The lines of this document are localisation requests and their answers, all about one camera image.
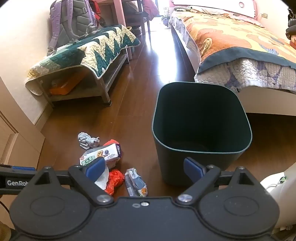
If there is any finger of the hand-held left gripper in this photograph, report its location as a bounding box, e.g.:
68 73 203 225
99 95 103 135
0 164 37 172

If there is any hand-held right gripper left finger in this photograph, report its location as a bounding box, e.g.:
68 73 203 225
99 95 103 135
35 157 114 205

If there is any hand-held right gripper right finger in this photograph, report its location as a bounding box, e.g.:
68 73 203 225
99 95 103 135
176 157 257 205

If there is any white tissue wad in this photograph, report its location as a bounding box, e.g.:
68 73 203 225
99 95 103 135
94 160 121 191

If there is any white and purple snack packet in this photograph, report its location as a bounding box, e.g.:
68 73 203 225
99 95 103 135
80 142 122 168

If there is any red plastic bag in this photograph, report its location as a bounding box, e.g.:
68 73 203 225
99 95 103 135
103 139 125 196

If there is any grey paper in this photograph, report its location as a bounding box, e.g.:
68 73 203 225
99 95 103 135
78 133 100 149

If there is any dark teal trash bin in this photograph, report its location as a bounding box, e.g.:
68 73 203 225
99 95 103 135
151 82 253 186

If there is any beige cabinet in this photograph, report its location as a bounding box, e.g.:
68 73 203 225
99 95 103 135
0 76 45 168

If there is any orange flat box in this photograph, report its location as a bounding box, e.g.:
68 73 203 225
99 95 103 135
50 70 89 95

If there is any green and white quilt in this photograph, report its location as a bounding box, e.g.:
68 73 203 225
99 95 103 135
25 24 141 95

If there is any purple and grey backpack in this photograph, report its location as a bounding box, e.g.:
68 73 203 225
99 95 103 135
47 0 99 56

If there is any pink pillow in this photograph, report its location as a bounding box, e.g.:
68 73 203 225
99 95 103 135
190 6 264 28

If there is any dark wooden chair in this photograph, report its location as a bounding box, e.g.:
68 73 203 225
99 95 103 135
126 0 151 44

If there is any white and pink headboard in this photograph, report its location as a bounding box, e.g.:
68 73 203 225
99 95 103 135
171 0 258 18

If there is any black object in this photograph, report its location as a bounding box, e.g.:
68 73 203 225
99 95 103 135
285 7 296 40

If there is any white round pedestal table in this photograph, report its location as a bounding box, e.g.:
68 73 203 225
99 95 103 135
260 162 296 232

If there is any white bed frame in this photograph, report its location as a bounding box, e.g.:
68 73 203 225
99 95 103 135
171 23 296 114

